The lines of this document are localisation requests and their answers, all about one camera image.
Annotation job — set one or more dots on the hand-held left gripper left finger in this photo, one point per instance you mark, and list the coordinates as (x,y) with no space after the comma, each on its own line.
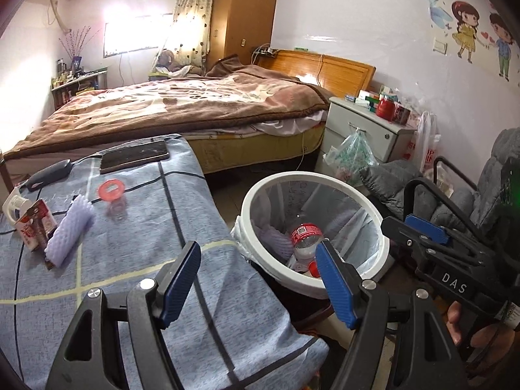
(180,286)

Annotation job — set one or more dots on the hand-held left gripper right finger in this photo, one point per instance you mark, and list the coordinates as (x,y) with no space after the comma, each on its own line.
(337,288)

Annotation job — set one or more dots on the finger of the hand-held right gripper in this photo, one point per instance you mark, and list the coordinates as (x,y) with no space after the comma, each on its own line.
(400,231)
(426,227)

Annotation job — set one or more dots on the red bottle cap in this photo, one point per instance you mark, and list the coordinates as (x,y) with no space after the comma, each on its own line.
(313,268)

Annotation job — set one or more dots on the clear plastic bottle red label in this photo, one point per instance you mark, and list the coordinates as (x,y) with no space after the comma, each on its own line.
(304,235)

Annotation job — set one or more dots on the purple foam net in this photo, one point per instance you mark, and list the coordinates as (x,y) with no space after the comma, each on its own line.
(274,241)
(69,231)

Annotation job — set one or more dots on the clear cup with red lid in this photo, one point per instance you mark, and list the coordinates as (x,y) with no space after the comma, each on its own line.
(111,191)

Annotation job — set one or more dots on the white round waste bin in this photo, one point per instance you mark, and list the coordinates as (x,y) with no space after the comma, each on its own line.
(260,199)

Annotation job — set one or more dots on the red snack packet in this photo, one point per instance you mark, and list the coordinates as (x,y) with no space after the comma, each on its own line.
(32,227)

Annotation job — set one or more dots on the person's right hand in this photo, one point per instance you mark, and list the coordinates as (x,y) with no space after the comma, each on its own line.
(487,335)

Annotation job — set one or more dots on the grey chair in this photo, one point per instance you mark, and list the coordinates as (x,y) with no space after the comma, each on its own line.
(479,178)

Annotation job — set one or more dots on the white bag with red print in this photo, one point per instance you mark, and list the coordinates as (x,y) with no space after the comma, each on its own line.
(426,146)

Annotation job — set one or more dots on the green patterned plastic bag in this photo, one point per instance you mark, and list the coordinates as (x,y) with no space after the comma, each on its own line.
(353,154)

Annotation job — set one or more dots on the white nightstand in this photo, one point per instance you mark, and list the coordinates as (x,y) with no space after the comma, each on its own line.
(353,130)

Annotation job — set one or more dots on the dark red jar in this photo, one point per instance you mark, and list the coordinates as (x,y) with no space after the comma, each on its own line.
(401,113)

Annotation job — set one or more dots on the pile of medicine boxes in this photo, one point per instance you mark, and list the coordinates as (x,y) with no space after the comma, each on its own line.
(365,99)

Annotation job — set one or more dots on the black smartphone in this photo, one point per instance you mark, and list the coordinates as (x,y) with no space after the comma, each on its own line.
(134,157)

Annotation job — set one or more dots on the white bed sheet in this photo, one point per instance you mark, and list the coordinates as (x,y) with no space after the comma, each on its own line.
(292,124)

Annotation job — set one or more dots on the yellow bed mattress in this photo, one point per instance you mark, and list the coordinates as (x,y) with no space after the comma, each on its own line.
(252,150)

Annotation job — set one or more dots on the wooden headboard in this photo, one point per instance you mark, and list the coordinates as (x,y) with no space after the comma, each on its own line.
(333,73)

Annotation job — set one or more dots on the bed with brown blanket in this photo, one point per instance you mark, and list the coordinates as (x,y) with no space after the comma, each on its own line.
(162,105)

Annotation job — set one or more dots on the white plastic mug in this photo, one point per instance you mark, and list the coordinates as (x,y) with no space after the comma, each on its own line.
(16,207)

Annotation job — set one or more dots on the cluttered side desk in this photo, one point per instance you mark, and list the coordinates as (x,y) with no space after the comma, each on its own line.
(79,87)

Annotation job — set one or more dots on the power strip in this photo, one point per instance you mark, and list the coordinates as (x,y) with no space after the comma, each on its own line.
(266,51)

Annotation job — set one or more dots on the brown teddy bear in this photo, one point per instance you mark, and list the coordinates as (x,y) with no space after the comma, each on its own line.
(166,61)

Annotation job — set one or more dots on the window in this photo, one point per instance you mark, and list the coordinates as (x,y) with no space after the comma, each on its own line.
(134,34)

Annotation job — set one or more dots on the decorative purple branches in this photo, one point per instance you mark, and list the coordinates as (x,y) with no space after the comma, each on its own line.
(77,44)

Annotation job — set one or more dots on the wooden wardrobe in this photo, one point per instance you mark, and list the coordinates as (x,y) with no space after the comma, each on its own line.
(243,16)

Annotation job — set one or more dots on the patterned curtain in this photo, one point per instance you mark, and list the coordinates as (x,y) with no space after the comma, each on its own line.
(191,16)

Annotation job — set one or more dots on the air conditioner pipe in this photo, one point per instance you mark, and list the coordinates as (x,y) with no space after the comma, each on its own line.
(59,12)

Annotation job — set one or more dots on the white wall switch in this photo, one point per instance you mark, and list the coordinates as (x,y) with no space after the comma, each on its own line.
(440,45)

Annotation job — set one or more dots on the cartoon wall sticker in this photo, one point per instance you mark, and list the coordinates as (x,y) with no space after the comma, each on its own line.
(467,28)

